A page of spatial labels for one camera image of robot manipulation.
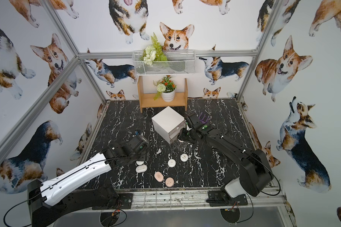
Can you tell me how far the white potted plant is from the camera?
3.34 feet

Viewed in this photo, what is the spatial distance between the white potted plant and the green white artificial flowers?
20 cm

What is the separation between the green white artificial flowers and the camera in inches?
31.4
